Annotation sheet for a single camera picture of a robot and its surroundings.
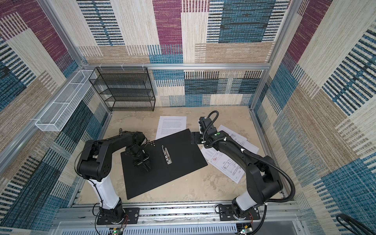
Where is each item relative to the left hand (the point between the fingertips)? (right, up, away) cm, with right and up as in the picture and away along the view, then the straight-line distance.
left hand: (150, 165), depth 89 cm
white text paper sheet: (+8, +24, +20) cm, 32 cm away
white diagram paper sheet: (+46, -1, 0) cm, 46 cm away
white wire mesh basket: (-41, +29, -18) cm, 53 cm away
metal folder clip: (+9, +5, +5) cm, 11 cm away
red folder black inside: (+12, +3, +3) cm, 13 cm away
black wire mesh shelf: (-25, +51, +22) cm, 61 cm away
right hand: (+29, +16, -1) cm, 33 cm away
